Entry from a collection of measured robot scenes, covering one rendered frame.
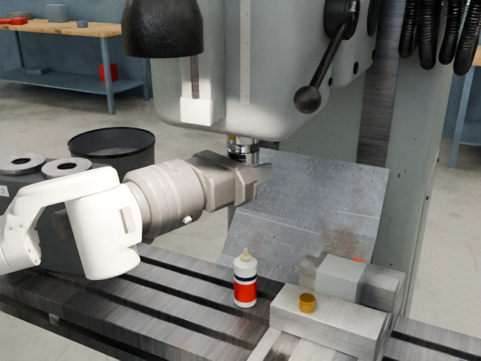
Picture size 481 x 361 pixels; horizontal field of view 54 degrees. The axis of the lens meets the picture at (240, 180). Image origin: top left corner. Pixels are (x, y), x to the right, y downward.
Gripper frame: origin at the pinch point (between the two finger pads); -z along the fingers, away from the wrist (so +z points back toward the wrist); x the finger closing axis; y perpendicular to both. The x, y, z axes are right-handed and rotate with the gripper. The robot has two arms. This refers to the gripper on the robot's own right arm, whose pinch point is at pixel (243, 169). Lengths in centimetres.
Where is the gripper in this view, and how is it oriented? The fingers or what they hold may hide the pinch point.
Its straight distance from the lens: 70.2
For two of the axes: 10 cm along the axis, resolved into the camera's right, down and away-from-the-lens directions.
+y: -0.1, 9.2, 4.0
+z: -7.3, 2.7, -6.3
